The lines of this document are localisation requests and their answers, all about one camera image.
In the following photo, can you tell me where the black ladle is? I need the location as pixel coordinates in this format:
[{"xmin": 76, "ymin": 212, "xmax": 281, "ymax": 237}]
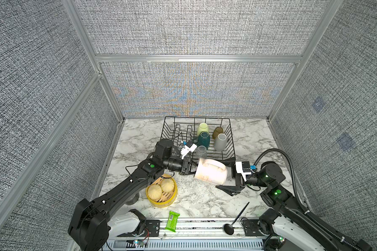
[{"xmin": 223, "ymin": 202, "xmax": 250, "ymax": 235}]

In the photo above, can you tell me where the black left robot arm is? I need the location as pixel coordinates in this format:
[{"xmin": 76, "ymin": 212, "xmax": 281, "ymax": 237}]
[{"xmin": 68, "ymin": 139, "xmax": 198, "ymax": 251}]

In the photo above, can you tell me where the black corrugated cable conduit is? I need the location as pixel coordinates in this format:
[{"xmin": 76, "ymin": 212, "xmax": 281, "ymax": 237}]
[{"xmin": 253, "ymin": 148, "xmax": 365, "ymax": 251}]

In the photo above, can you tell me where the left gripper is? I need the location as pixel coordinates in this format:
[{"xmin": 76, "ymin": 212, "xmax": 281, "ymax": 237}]
[{"xmin": 162, "ymin": 157, "xmax": 204, "ymax": 176}]

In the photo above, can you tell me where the clear glass cup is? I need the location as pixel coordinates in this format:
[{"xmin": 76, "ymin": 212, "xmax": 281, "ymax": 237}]
[{"xmin": 196, "ymin": 145, "xmax": 207, "ymax": 159}]

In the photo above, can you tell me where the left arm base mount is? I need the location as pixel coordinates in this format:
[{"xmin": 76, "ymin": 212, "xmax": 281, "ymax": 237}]
[{"xmin": 108, "ymin": 209, "xmax": 160, "ymax": 238}]

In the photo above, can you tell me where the black wire dish rack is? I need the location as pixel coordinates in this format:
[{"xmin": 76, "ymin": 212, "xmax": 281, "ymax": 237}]
[{"xmin": 159, "ymin": 115, "xmax": 236, "ymax": 166}]

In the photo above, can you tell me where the grey tape roll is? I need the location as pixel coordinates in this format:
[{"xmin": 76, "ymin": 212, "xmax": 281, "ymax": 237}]
[{"xmin": 125, "ymin": 193, "xmax": 140, "ymax": 206}]

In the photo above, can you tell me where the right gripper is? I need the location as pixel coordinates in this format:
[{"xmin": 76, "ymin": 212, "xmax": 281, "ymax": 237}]
[{"xmin": 217, "ymin": 158, "xmax": 271, "ymax": 197}]

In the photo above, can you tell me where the light green mug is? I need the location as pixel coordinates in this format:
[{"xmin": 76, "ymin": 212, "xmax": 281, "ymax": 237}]
[{"xmin": 196, "ymin": 122, "xmax": 209, "ymax": 137}]

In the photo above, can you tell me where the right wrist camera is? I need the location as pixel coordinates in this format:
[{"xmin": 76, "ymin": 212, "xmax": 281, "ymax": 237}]
[{"xmin": 235, "ymin": 161, "xmax": 257, "ymax": 182}]

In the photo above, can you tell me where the small circuit board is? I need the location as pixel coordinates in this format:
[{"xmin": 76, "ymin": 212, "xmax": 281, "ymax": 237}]
[{"xmin": 274, "ymin": 236, "xmax": 286, "ymax": 250}]

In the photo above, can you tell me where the grey mug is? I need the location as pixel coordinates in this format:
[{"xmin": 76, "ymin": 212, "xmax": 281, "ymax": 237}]
[{"xmin": 214, "ymin": 133, "xmax": 228, "ymax": 151}]

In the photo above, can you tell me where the steamed bun left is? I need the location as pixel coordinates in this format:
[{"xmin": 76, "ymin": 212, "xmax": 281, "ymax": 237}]
[{"xmin": 147, "ymin": 184, "xmax": 163, "ymax": 201}]

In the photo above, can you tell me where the aluminium front rail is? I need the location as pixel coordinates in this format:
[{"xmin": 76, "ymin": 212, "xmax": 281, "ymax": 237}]
[{"xmin": 99, "ymin": 218, "xmax": 264, "ymax": 251}]

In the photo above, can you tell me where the dark green mug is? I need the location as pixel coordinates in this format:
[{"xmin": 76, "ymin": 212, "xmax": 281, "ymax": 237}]
[{"xmin": 194, "ymin": 132, "xmax": 210, "ymax": 149}]

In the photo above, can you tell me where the steamed bun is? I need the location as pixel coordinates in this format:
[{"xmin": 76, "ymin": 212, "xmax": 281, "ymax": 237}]
[
  {"xmin": 147, "ymin": 184, "xmax": 163, "ymax": 201},
  {"xmin": 160, "ymin": 178, "xmax": 175, "ymax": 193}
]

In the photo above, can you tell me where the pink iridescent mug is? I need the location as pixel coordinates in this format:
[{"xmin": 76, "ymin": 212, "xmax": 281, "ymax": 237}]
[{"xmin": 194, "ymin": 158, "xmax": 227, "ymax": 185}]

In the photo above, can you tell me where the green snack packet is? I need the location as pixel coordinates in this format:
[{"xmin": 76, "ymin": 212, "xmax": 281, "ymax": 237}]
[{"xmin": 164, "ymin": 211, "xmax": 180, "ymax": 232}]

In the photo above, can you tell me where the steamed bun right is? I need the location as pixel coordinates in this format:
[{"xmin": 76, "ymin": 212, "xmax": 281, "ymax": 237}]
[{"xmin": 160, "ymin": 178, "xmax": 175, "ymax": 193}]

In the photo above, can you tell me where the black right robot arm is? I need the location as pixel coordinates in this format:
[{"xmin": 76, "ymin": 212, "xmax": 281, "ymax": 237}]
[{"xmin": 216, "ymin": 161, "xmax": 372, "ymax": 251}]

